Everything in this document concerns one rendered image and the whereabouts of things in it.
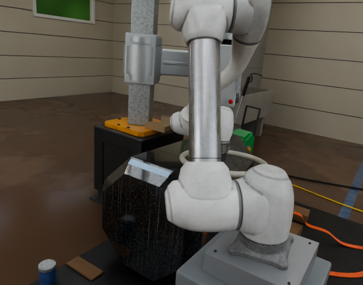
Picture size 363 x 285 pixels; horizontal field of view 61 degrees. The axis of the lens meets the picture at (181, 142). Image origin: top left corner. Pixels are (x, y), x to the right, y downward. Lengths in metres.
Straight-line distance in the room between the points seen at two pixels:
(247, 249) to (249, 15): 0.72
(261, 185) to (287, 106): 6.07
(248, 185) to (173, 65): 1.95
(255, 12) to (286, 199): 0.57
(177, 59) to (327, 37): 4.45
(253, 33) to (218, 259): 0.73
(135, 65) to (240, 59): 1.60
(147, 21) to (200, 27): 1.75
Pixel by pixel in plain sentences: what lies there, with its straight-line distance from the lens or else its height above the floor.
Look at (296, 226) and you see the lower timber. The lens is 2.89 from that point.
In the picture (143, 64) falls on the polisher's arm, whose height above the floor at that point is 1.32.
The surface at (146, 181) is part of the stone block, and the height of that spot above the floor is 0.72.
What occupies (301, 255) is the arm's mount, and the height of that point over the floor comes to 0.88.
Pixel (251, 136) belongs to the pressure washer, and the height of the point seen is 0.54.
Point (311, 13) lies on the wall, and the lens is 6.91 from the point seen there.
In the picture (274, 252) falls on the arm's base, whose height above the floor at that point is 0.91.
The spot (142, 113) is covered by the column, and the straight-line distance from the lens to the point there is 2.78.
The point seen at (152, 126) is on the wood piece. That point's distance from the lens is 2.66.
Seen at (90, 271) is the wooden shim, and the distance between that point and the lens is 2.27.
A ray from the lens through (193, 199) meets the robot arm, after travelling 0.89.
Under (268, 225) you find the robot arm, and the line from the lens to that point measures 0.97.
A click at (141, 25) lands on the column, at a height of 1.62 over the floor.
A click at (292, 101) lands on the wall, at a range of 6.93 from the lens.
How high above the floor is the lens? 1.48
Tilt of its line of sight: 17 degrees down
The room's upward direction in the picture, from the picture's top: 5 degrees clockwise
